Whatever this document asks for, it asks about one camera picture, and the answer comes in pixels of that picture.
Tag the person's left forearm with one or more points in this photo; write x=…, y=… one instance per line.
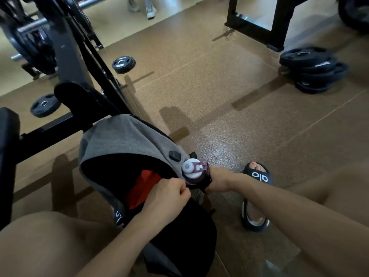
x=115, y=248

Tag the pink water bottle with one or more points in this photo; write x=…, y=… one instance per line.
x=194, y=171

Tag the small black weight plate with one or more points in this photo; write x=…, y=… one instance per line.
x=44, y=106

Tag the black steel rack base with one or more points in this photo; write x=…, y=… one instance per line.
x=276, y=28

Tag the person's right hand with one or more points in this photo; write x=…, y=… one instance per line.
x=220, y=180

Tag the orange teal white jersey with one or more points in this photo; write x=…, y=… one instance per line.
x=142, y=187

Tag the black ribbed bench pad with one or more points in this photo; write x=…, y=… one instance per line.
x=7, y=158

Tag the black weight plate grey print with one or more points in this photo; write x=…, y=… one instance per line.
x=123, y=64

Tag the person's left hand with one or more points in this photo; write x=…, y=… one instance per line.
x=165, y=201

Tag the black steel bench frame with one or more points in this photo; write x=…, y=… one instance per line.
x=66, y=54

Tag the stack of black weight plates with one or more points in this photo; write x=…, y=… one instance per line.
x=314, y=69

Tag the rack of black weight plates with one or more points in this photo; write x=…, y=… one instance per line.
x=31, y=40

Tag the dark grey backpack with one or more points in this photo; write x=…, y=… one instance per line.
x=121, y=138

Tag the black right slipper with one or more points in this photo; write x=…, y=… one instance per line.
x=256, y=175

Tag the person's right forearm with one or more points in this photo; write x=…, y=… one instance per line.
x=302, y=219

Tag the person's left leg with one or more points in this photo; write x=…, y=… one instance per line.
x=43, y=242

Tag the black curved gym machine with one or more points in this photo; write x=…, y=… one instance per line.
x=354, y=11

